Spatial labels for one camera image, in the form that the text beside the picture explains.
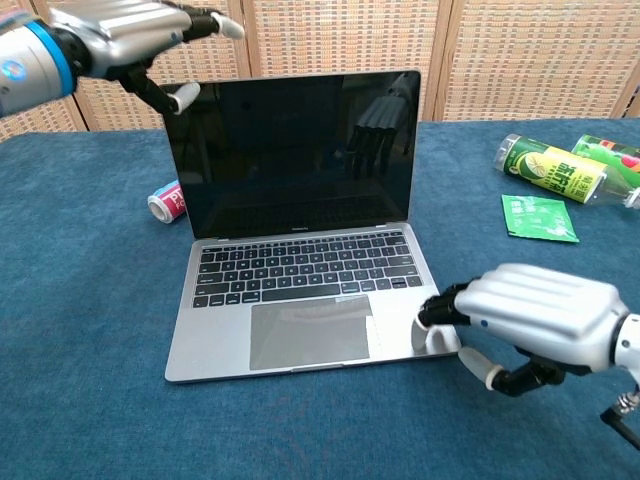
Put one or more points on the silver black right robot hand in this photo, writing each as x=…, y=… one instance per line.
x=540, y=310

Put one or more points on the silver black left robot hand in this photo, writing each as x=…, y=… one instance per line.
x=125, y=25

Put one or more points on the silver laptop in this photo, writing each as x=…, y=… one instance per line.
x=300, y=200

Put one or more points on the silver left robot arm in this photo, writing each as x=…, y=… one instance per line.
x=30, y=65

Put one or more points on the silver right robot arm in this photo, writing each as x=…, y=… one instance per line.
x=629, y=345

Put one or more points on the green sachet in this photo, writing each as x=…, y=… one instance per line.
x=537, y=217

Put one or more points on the green tea plastic bottle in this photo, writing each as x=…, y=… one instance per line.
x=550, y=170

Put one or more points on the green red label bottle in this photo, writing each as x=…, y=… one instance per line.
x=615, y=155

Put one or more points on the plastic wrap roll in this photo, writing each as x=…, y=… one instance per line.
x=167, y=202

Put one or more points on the woven bamboo folding screen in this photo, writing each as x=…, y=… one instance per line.
x=500, y=55

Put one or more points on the blue felt table mat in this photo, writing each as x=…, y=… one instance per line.
x=100, y=350

